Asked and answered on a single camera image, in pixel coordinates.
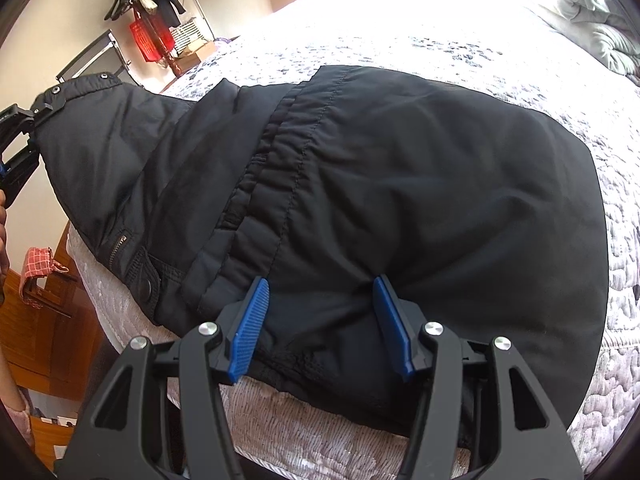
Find folded grey duvet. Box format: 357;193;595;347
539;0;637;79

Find bed with quilted cover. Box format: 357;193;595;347
67;0;640;480

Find black clothes hangers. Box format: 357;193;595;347
104;0;134;22

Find chrome frame chair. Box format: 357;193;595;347
55;29;134;87

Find white slatted rack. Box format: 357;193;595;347
168;0;207;54

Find cardboard box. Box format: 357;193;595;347
175;40;217;72

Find red bag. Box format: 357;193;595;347
128;11;176;64

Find pink checkered cloth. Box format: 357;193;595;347
18;246;70;309

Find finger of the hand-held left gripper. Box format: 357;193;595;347
30;93;66;124

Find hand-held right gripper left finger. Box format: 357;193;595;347
55;276;271;480

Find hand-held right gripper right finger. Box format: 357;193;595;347
372;274;586;480

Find wooden coat rack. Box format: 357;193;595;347
105;0;187;82

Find wooden cabinet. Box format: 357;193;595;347
0;220;109;402

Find black pants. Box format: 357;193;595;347
32;64;609;453

